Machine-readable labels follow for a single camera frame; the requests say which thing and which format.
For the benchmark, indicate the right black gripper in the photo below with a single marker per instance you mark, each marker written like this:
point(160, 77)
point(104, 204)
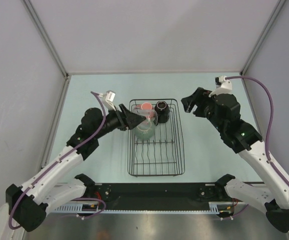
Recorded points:
point(202, 98)

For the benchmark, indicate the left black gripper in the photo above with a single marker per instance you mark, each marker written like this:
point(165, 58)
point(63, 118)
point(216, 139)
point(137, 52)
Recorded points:
point(127, 120)

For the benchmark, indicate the tall clear faceted glass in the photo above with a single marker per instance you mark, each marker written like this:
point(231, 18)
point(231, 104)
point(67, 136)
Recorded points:
point(154, 120)

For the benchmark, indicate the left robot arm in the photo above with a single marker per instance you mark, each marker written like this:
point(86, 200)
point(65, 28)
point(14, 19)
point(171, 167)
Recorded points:
point(30, 203)

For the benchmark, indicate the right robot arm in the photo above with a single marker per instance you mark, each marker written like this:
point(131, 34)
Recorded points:
point(245, 141)

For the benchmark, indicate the green ceramic cup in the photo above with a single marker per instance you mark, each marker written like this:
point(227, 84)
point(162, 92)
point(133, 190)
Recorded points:
point(145, 130)

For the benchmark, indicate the pink mug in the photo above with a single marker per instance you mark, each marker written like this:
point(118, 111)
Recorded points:
point(145, 109)

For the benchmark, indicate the black cup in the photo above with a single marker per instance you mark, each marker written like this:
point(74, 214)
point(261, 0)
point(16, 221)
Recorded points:
point(163, 112)

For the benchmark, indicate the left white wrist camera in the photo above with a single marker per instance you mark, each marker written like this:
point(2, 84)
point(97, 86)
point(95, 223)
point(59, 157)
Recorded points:
point(107, 99)

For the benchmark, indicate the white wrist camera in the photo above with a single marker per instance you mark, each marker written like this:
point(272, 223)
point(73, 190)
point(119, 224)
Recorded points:
point(107, 99)
point(223, 86)

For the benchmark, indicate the black wire dish rack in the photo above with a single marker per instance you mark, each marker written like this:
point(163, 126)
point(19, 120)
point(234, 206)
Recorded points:
point(162, 154)

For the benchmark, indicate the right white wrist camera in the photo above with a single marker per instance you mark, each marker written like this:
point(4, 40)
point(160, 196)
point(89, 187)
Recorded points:
point(223, 86)

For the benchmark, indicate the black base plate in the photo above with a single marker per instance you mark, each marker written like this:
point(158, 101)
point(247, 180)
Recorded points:
point(159, 196)

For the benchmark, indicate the white slotted cable duct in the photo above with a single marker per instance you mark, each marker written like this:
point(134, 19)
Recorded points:
point(77, 208)

